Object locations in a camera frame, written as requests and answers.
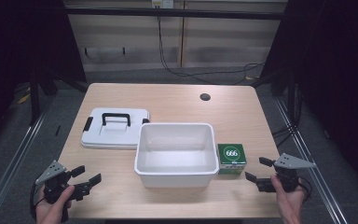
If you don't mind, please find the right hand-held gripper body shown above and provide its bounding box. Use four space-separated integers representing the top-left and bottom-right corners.
255 152 318 193

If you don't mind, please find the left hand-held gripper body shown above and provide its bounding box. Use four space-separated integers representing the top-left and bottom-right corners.
34 160 92 206

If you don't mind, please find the person's left hand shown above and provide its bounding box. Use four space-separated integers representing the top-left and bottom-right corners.
34 184 76 224

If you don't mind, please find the person's right hand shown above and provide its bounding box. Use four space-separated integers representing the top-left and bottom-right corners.
269 175 307 224

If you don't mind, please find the green cardboard box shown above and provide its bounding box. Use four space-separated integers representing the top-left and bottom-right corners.
216 143 248 176

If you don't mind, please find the black metal stand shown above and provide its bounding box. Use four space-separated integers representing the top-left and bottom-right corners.
28 69 59 127

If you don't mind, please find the white plastic bin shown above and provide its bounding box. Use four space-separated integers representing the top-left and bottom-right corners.
133 122 220 189

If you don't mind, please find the yellow tape strip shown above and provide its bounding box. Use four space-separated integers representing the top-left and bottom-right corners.
17 92 32 105

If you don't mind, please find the dark curtain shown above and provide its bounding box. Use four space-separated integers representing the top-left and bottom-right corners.
0 0 88 157
257 0 358 189

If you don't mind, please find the metal floor rail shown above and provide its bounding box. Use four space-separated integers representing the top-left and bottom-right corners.
0 102 54 224
274 98 350 224

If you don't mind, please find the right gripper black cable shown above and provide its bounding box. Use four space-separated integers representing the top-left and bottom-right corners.
297 175 313 201

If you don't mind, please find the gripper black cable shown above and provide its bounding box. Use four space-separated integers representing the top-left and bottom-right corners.
29 182 46 220
297 175 313 201

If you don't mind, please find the black cable bundle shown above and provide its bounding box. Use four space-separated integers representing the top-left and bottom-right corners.
270 123 297 148

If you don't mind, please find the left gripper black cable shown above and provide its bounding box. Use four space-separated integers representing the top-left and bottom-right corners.
29 182 46 220

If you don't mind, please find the white lid with black handle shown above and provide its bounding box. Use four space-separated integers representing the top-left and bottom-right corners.
80 106 151 151

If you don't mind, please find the long black floor cable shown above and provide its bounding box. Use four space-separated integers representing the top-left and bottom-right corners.
157 14 266 86

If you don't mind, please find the black horizontal frame bar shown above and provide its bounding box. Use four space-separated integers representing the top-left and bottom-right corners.
64 7 287 21

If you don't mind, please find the white wall socket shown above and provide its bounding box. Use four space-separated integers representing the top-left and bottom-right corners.
151 0 175 9

